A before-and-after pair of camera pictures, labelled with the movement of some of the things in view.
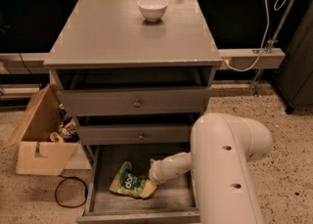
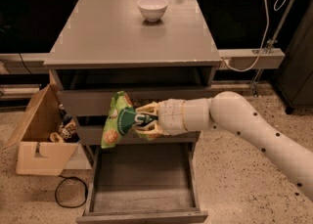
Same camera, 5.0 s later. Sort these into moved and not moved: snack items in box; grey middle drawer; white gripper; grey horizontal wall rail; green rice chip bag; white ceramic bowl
Moved: green rice chip bag; white gripper
Not moved: white ceramic bowl; grey horizontal wall rail; grey middle drawer; snack items in box
